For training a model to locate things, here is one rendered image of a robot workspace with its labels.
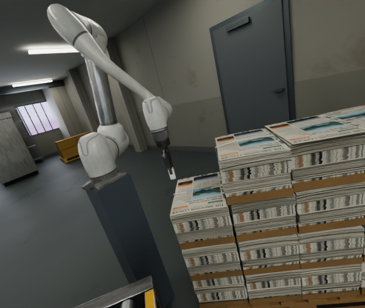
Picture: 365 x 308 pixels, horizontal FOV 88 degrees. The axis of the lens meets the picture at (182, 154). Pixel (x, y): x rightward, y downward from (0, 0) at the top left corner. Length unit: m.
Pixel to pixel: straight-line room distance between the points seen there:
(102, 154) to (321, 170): 1.02
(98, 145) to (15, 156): 6.55
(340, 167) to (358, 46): 2.19
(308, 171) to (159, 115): 0.70
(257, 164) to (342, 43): 2.40
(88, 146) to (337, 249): 1.32
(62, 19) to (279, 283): 1.66
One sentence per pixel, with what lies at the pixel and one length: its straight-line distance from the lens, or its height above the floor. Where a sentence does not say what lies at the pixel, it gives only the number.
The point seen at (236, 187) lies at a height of 0.92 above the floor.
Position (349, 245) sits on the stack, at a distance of 1.28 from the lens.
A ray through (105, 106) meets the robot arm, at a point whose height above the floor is 1.39.
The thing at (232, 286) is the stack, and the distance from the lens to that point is 1.32.
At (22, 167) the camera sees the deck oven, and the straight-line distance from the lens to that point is 7.60.
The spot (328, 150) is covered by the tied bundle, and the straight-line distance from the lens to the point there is 0.97.
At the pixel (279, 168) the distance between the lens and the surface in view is 0.89.
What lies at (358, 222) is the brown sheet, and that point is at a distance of 1.22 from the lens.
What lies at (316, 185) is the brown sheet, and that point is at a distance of 1.01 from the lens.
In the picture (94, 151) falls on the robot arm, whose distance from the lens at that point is 1.07.
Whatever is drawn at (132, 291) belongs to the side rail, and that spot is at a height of 0.80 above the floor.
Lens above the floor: 1.37
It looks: 18 degrees down
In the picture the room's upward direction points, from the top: 15 degrees counter-clockwise
